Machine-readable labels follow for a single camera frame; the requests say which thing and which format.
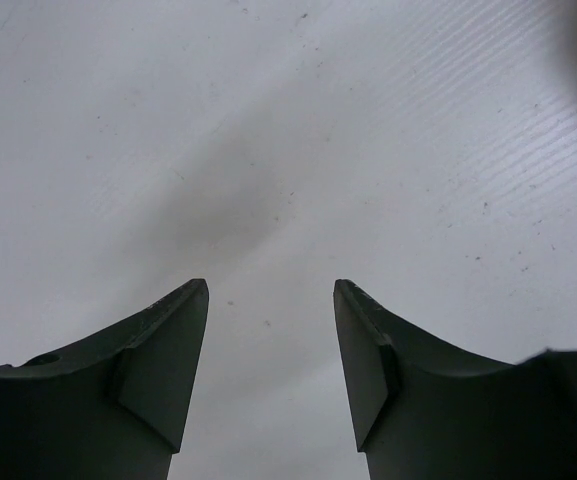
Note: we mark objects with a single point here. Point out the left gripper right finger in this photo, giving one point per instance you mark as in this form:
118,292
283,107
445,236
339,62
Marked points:
423,408

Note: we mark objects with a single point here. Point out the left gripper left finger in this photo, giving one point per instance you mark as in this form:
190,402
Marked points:
112,405

